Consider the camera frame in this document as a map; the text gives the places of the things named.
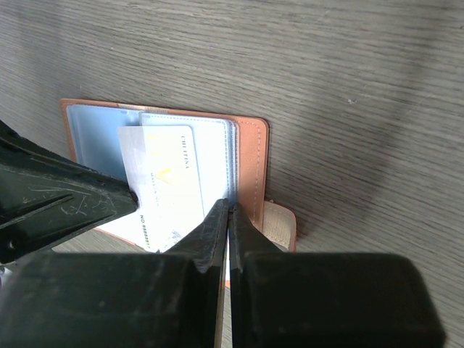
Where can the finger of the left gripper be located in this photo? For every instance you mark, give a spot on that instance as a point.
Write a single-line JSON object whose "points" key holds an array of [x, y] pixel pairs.
{"points": [[47, 199]]}

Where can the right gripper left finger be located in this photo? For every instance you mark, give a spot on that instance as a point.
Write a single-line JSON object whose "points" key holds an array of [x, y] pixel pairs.
{"points": [[192, 284]]}

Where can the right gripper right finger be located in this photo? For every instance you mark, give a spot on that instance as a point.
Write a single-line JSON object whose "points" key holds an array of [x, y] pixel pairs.
{"points": [[257, 285]]}

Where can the tan leather card holder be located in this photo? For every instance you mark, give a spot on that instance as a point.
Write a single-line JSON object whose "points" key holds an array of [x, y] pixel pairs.
{"points": [[91, 128]]}

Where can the silver VIP card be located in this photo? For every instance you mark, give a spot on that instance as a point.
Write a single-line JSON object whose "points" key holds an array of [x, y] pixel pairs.
{"points": [[161, 168]]}

